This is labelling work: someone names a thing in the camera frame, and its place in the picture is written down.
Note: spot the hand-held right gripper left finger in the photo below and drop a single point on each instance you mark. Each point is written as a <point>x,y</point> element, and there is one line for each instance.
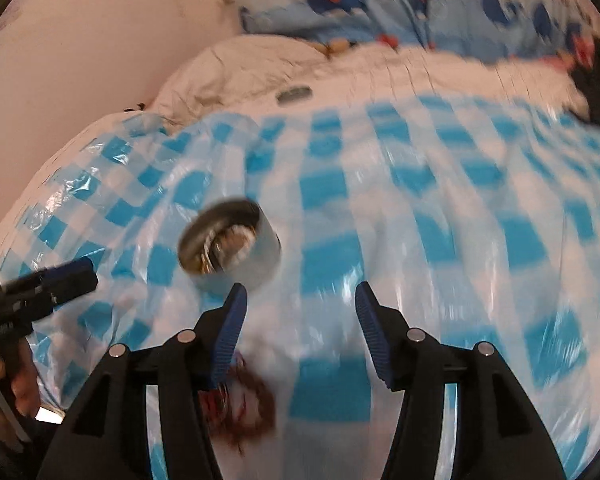
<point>227,330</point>

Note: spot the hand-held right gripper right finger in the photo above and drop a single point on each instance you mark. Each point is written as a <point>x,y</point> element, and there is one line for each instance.
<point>375,330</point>

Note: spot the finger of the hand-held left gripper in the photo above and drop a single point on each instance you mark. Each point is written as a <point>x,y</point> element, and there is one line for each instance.
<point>67,269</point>
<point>75,287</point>

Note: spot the round metal tin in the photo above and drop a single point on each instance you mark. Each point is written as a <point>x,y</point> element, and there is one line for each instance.
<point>260,260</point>

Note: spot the person's left hand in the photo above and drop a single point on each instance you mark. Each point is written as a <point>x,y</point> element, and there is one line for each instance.
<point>25,385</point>

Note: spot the blue white checkered plastic sheet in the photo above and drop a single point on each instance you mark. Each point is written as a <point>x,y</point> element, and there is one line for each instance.
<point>405,210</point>

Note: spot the round metal tin lid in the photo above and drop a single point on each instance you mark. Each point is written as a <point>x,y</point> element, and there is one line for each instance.
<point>294,94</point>

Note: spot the white quilt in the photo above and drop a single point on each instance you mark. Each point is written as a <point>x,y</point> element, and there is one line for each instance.
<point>405,75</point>

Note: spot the small brown object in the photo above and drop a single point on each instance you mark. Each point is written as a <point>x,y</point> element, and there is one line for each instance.
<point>342,47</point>

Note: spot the blue whale print duvet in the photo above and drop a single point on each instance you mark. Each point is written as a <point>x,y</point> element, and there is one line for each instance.
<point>370,15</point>

